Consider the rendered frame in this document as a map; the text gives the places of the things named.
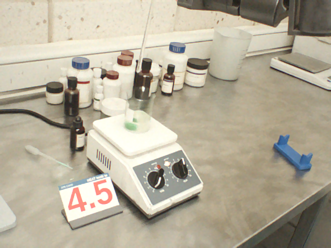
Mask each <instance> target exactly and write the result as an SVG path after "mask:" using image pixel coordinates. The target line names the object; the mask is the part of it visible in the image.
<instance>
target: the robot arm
mask: <svg viewBox="0 0 331 248"><path fill-rule="evenodd" d="M176 1H177V6H180V7H183V8H187V9H192V10H209V11H216V12H222V13H226V14H230V15H233V16H241V18H243V19H247V20H251V21H252V22H256V23H260V24H263V25H267V26H271V27H274V28H276V27H277V26H278V25H279V24H280V22H281V21H282V20H283V19H285V18H287V17H289V19H288V35H295V36H316V37H330V36H331V0H176Z"/></svg>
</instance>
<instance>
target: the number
mask: <svg viewBox="0 0 331 248"><path fill-rule="evenodd" d="M61 192H62V194H63V197H64V201H65V205H66V209H67V212H68V216H69V217H72V216H75V215H78V214H82V213H85V212H87V211H89V210H93V209H96V208H99V207H102V206H105V205H108V204H112V203H115V202H116V198H115V195H114V192H113V189H112V186H111V183H110V181H109V178H108V177H107V178H103V179H99V180H96V181H92V182H89V183H86V184H83V185H79V186H74V187H70V188H67V189H63V190H61Z"/></svg>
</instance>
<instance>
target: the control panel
mask: <svg viewBox="0 0 331 248"><path fill-rule="evenodd" d="M181 158H183V159H184V160H185V163H186V167H187V168H188V172H189V173H188V176H187V177H186V178H184V179H180V178H178V177H176V176H175V175H174V174H173V171H172V166H173V164H174V163H176V162H178V161H179V160H180V159H181ZM166 161H168V162H169V166H166V165H165V162H166ZM157 165H160V166H161V168H162V169H164V175H163V177H164V179H165V185H164V186H163V187H162V188H161V189H155V188H153V187H151V186H150V184H149V182H148V180H147V177H148V176H149V174H150V173H151V172H152V171H159V170H160V169H158V168H157ZM133 170H134V172H135V174H136V176H137V178H138V180H139V181H140V183H141V185H142V187H143V189H144V191H145V193H146V195H147V197H148V198H149V199H150V202H151V204H152V205H156V204H158V203H160V202H162V201H164V200H166V199H168V198H171V197H173V196H175V195H178V194H180V193H182V192H183V191H185V190H188V189H190V188H192V187H194V186H197V185H199V184H201V181H200V179H199V177H198V176H197V174H196V173H195V171H194V169H193V167H192V166H191V164H190V162H189V160H188V159H187V157H186V156H185V155H184V152H183V151H182V150H179V151H175V152H173V153H170V154H168V155H165V156H162V157H160V158H156V159H154V160H151V161H147V162H145V163H142V164H141V165H137V166H134V167H133Z"/></svg>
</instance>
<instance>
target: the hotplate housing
mask: <svg viewBox="0 0 331 248"><path fill-rule="evenodd" d="M179 150H182V151H183V152H184V150H183V149H182V147H181V146H180V145H179V144H178V143H176V142H172V143H169V144H166V145H164V146H161V147H157V148H154V149H151V150H148V151H145V152H142V153H139V154H137V155H133V156H127V155H125V154H124V153H123V152H122V151H120V150H119V149H117V148H116V147H115V146H114V145H113V144H112V143H111V142H109V141H108V140H107V139H106V138H105V137H103V135H102V134H100V133H99V132H98V131H96V130H95V129H93V130H90V131H89V132H88V138H87V154H86V156H87V160H88V161H89V162H90V163H92V165H93V166H94V167H95V168H97V169H98V170H99V171H100V172H102V174H105V173H107V172H108V173H109V176H110V178H111V181H112V183H113V184H114V185H115V186H116V187H117V188H118V189H119V190H120V191H121V192H122V193H123V194H124V195H125V196H126V197H127V198H128V199H129V200H131V202H132V203H133V204H134V205H135V206H136V207H137V208H138V209H140V210H141V211H142V212H143V213H144V214H145V215H146V216H147V217H148V218H151V217H153V216H155V215H157V214H160V213H162V212H164V211H165V210H167V209H169V208H171V207H174V206H176V205H178V204H180V203H182V202H183V201H185V200H188V199H190V198H192V197H194V196H197V195H199V194H200V191H202V188H203V186H202V185H203V182H202V180H201V179H200V177H199V175H198V173H197V171H195V169H194V167H193V166H192V164H191V162H190V160H189V159H188V157H187V155H186V154H185V152H184V155H185V156H186V157H187V159H188V160H189V162H190V164H191V166H192V167H193V169H194V171H195V173H196V174H197V176H198V177H199V179H200V181H201V184H199V185H197V186H194V187H192V188H190V189H188V190H185V191H183V192H182V193H180V194H178V195H175V196H173V197H171V198H168V199H166V200H164V201H162V202H160V203H158V204H156V205H152V204H151V202H150V199H149V198H148V197H147V195H146V193H145V191H144V189H143V187H142V185H141V183H140V181H139V180H138V178H137V176H136V174H135V172H134V170H133V167H134V166H137V165H141V164H142V163H145V162H147V161H151V160H154V159H156V158H160V157H162V156H165V155H168V154H170V153H173V152H175V151H179Z"/></svg>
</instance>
